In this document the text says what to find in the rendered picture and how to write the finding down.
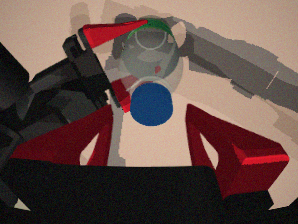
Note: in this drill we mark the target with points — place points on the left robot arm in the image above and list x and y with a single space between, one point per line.
41 117

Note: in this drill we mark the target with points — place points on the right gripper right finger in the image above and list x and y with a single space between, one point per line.
247 162

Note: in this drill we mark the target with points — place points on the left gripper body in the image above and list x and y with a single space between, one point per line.
88 68

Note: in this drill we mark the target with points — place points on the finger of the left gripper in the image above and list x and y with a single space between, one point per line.
122 95
97 35

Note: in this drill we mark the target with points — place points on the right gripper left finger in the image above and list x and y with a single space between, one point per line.
65 144

